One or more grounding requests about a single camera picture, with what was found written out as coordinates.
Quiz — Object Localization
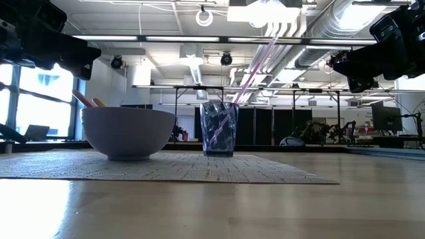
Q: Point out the black background rig frame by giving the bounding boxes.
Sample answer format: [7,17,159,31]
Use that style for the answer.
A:
[131,84,343,147]

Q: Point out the open laptop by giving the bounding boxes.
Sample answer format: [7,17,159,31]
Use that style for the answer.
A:
[23,124,51,142]

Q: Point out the white coiled cable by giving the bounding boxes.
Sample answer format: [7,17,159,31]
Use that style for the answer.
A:
[195,9,214,28]

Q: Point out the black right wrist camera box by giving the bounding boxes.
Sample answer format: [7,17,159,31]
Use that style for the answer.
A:
[369,5,425,44]

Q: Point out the silver ceiling duct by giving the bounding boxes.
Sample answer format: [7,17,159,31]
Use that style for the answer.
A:
[294,0,390,69]

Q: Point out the blue clear faceted glass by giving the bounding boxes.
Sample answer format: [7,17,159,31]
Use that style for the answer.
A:
[199,101,240,158]

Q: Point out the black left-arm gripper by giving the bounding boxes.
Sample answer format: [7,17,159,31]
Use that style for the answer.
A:
[0,29,102,82]

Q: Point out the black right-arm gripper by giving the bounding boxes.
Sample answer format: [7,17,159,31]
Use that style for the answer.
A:
[331,29,425,94]

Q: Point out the pink drinking straw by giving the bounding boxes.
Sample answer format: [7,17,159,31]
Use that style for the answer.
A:
[209,33,280,147]

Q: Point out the grey woven placemat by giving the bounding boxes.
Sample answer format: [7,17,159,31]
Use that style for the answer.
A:
[0,149,340,185]

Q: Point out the black overhead frame bar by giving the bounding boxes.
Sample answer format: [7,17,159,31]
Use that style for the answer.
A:
[71,34,379,46]

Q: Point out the black background robot arms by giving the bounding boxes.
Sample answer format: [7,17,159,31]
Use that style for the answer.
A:
[297,119,358,145]

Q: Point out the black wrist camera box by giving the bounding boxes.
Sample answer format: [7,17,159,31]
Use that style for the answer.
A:
[0,0,68,33]
[369,5,425,44]

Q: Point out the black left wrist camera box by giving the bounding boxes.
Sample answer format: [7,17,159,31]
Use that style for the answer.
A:
[0,0,68,33]

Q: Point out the white round bowl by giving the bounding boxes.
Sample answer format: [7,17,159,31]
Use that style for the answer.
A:
[80,106,176,162]

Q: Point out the black table edge frame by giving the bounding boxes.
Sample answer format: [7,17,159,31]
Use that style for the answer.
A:
[0,141,425,154]

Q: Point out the black computer monitor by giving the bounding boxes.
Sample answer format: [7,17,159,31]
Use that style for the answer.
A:
[371,105,404,134]

